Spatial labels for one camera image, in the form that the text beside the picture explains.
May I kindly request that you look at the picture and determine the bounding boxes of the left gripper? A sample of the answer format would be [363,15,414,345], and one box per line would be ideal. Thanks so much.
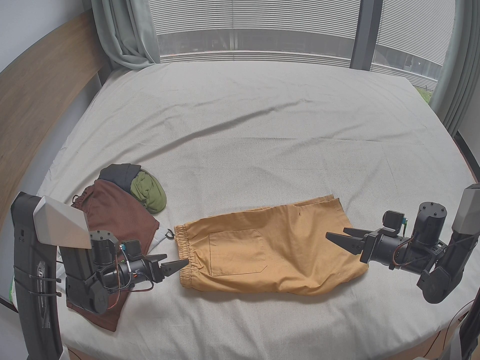
[102,253,190,290]

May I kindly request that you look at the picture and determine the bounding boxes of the pale grey garment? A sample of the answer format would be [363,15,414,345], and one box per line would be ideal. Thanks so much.
[150,228,176,253]

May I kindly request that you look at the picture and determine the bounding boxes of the green garment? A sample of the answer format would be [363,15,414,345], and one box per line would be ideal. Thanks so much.
[130,171,167,215]

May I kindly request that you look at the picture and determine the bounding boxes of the black garment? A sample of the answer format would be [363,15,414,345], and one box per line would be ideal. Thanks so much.
[99,163,142,193]

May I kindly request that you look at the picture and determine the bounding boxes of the grey-green curtain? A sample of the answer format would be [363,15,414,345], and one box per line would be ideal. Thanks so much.
[427,0,480,138]
[88,0,161,70]

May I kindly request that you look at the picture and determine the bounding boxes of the window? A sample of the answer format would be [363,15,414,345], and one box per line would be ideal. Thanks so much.
[143,0,457,102]

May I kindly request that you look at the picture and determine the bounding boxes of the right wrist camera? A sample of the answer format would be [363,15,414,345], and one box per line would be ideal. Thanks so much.
[382,210,407,238]

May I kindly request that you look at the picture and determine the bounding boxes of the bed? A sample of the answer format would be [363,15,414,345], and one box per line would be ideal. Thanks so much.
[0,9,480,360]

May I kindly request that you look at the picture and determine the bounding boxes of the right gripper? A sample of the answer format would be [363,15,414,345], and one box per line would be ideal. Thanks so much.
[325,227,413,268]

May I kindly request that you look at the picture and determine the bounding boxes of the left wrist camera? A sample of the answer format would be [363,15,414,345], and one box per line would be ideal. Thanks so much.
[120,239,145,260]

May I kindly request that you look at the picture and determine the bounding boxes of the mustard yellow shorts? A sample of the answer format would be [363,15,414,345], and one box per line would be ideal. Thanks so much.
[173,194,369,296]

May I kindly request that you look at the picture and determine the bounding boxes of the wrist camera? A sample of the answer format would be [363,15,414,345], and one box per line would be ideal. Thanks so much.
[382,210,407,238]
[120,239,145,260]

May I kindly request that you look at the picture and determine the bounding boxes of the brown shorts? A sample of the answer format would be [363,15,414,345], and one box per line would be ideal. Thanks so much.
[65,179,161,332]

